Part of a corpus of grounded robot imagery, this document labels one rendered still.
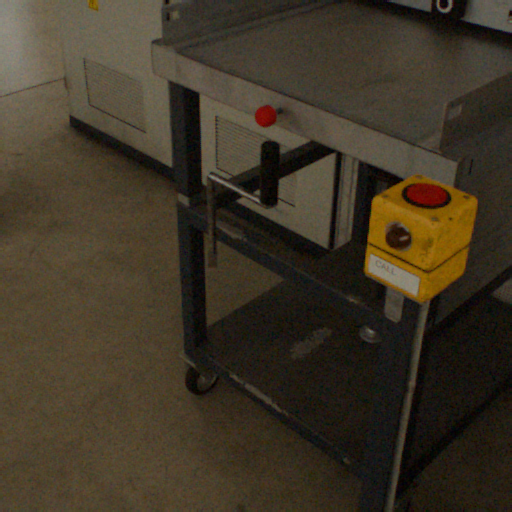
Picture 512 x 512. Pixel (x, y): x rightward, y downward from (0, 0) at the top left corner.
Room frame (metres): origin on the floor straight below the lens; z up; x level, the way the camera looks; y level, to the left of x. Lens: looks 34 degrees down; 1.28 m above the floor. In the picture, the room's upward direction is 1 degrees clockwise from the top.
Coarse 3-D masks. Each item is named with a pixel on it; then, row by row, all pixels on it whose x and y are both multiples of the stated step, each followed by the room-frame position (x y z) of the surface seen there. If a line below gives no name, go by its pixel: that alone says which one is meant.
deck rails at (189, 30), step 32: (192, 0) 1.32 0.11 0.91; (224, 0) 1.37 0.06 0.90; (256, 0) 1.43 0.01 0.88; (288, 0) 1.49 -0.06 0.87; (320, 0) 1.55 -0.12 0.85; (192, 32) 1.31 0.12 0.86; (224, 32) 1.34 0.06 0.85; (480, 96) 0.94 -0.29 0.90; (448, 128) 0.89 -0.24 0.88; (480, 128) 0.95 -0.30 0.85
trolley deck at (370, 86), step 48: (384, 0) 1.57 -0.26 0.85; (192, 48) 1.27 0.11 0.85; (240, 48) 1.27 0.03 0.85; (288, 48) 1.27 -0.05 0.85; (336, 48) 1.28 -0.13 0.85; (384, 48) 1.28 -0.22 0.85; (432, 48) 1.28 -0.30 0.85; (480, 48) 1.29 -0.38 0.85; (240, 96) 1.13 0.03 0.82; (288, 96) 1.06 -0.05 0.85; (336, 96) 1.06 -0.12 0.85; (384, 96) 1.07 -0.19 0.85; (432, 96) 1.07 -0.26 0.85; (336, 144) 1.00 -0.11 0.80; (384, 144) 0.94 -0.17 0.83; (480, 144) 0.91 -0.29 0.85
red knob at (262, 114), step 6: (258, 108) 1.05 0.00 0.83; (264, 108) 1.05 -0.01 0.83; (270, 108) 1.05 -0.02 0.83; (258, 114) 1.04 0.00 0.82; (264, 114) 1.04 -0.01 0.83; (270, 114) 1.04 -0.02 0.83; (276, 114) 1.05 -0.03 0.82; (258, 120) 1.04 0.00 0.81; (264, 120) 1.04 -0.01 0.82; (270, 120) 1.04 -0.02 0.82; (264, 126) 1.04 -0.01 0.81
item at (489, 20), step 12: (396, 0) 1.48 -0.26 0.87; (408, 0) 1.47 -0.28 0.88; (420, 0) 1.45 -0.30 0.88; (468, 0) 1.38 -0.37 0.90; (480, 0) 1.36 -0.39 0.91; (492, 0) 1.35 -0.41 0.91; (504, 0) 1.33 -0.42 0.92; (468, 12) 1.37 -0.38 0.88; (480, 12) 1.36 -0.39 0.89; (492, 12) 1.34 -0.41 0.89; (504, 12) 1.33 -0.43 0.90; (480, 24) 1.36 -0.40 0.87; (492, 24) 1.34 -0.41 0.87; (504, 24) 1.32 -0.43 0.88
